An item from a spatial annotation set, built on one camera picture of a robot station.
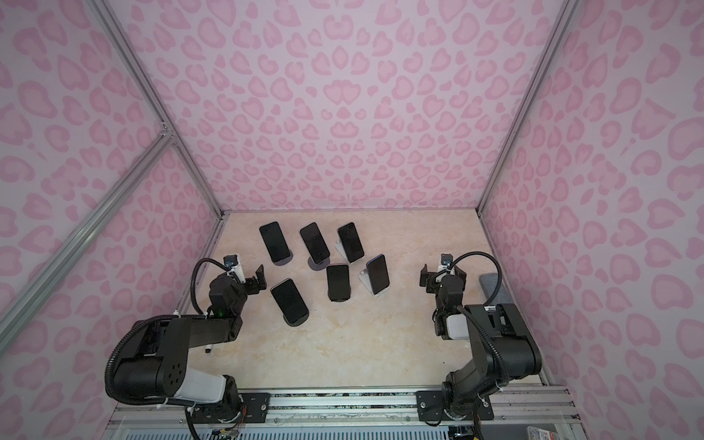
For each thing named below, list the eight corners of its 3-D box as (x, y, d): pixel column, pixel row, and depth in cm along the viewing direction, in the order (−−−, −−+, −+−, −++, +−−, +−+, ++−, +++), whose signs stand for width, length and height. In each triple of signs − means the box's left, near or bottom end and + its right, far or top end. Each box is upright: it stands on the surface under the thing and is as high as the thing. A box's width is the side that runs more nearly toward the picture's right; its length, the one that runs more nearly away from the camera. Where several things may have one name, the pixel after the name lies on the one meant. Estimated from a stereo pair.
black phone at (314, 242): (316, 269, 103) (309, 243, 91) (306, 257, 107) (298, 230, 95) (330, 260, 106) (325, 234, 94) (320, 248, 109) (314, 221, 97)
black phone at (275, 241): (278, 270, 104) (267, 245, 92) (269, 252, 109) (257, 227, 98) (294, 262, 106) (285, 237, 95) (284, 245, 112) (275, 219, 100)
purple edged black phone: (374, 296, 96) (376, 274, 85) (365, 286, 99) (365, 263, 87) (388, 285, 99) (392, 262, 87) (379, 276, 101) (381, 252, 90)
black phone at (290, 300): (294, 329, 89) (282, 307, 77) (283, 313, 93) (270, 288, 80) (310, 317, 92) (302, 294, 79) (299, 302, 96) (289, 276, 83)
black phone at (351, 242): (349, 265, 104) (348, 244, 94) (339, 249, 109) (336, 228, 99) (364, 258, 106) (364, 236, 96) (353, 243, 111) (352, 221, 101)
